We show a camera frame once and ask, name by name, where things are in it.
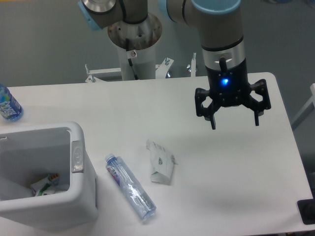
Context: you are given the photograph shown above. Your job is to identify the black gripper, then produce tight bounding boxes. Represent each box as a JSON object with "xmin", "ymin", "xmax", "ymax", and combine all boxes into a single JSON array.
[{"xmin": 194, "ymin": 58, "xmax": 272, "ymax": 130}]

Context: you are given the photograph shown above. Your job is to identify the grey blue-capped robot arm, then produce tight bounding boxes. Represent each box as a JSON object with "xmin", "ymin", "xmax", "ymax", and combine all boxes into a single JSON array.
[{"xmin": 78, "ymin": 0, "xmax": 271, "ymax": 127}]

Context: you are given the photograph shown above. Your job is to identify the trash pieces inside can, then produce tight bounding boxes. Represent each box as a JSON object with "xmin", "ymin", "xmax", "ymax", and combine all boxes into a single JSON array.
[{"xmin": 31, "ymin": 173, "xmax": 70, "ymax": 197}]

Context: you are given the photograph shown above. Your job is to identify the white plastic trash can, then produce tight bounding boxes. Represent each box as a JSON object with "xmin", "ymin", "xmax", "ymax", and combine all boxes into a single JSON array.
[{"xmin": 0, "ymin": 121, "xmax": 98, "ymax": 230}]

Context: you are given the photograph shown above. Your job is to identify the black clamp at table edge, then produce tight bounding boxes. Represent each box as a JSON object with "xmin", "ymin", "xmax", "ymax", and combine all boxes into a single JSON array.
[{"xmin": 297, "ymin": 199, "xmax": 315, "ymax": 225}]

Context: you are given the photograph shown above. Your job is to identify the clear empty water bottle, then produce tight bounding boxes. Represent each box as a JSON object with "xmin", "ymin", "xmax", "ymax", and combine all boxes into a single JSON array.
[{"xmin": 105, "ymin": 154, "xmax": 156, "ymax": 220}]

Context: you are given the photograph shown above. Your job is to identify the blue labelled drink bottle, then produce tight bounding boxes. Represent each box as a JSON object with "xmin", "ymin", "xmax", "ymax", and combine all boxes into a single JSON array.
[{"xmin": 0, "ymin": 84, "xmax": 24, "ymax": 121}]

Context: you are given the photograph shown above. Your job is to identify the white metal base frame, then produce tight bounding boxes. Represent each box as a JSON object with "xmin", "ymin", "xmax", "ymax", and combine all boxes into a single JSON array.
[{"xmin": 85, "ymin": 52, "xmax": 198, "ymax": 83}]

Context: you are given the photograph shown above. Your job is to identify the white frame at right edge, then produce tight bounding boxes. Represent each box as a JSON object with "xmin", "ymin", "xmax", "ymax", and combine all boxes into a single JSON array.
[{"xmin": 291, "ymin": 83, "xmax": 315, "ymax": 131}]

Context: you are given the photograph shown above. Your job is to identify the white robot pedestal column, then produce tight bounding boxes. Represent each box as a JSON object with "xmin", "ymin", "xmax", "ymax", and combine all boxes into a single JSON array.
[{"xmin": 107, "ymin": 12, "xmax": 163, "ymax": 81}]

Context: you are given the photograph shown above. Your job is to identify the black cable on pedestal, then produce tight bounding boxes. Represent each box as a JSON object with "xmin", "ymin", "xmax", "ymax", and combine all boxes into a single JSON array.
[{"xmin": 125, "ymin": 37, "xmax": 139, "ymax": 81}]

